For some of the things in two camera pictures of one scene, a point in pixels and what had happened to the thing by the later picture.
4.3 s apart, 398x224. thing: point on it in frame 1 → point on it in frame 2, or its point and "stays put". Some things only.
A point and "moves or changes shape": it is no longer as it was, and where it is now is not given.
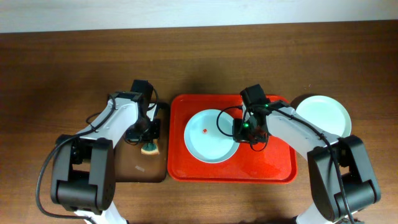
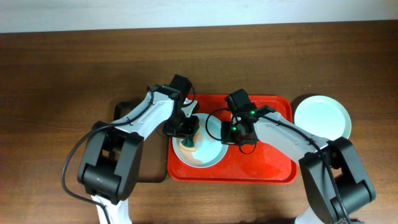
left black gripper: [144, 134] → [182, 132]
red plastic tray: [275, 163] stays put
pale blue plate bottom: [326, 112] stays put
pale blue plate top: [204, 140] moves or changes shape
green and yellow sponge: [150, 148] → [188, 144]
